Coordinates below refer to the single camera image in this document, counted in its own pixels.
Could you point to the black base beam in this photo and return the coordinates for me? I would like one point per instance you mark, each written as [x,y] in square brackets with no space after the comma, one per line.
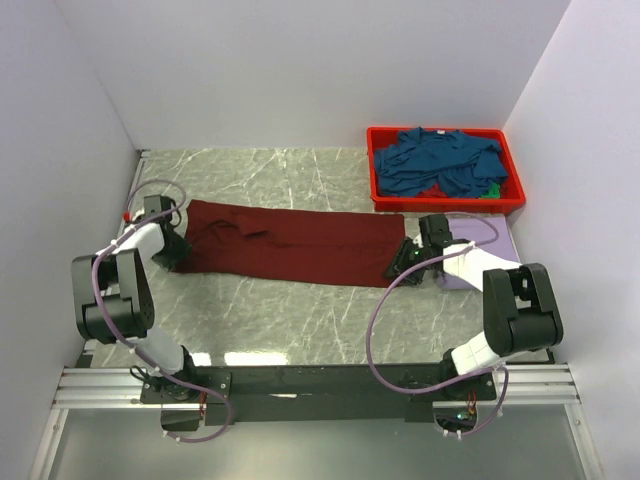
[333,392]

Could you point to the red plastic bin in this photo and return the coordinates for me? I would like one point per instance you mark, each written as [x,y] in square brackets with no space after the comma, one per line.
[512,196]

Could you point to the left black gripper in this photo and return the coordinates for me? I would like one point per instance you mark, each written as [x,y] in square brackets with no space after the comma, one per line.
[168,262]

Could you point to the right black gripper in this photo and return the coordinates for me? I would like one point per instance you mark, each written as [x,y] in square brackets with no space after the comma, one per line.
[401,260]

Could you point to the green garment in bin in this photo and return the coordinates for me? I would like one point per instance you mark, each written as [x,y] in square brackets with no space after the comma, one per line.
[493,192]

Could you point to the blue t-shirt in bin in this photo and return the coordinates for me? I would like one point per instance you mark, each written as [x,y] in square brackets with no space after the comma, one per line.
[458,164]

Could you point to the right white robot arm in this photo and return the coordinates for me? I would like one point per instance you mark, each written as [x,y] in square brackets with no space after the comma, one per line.
[519,309]

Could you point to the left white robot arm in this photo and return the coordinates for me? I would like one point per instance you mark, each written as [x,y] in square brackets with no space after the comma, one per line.
[126,294]

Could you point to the aluminium frame rail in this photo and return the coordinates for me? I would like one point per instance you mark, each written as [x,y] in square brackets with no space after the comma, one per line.
[115,388]

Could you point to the dark red t-shirt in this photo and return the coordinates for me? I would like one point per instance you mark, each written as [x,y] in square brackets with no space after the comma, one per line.
[330,248]

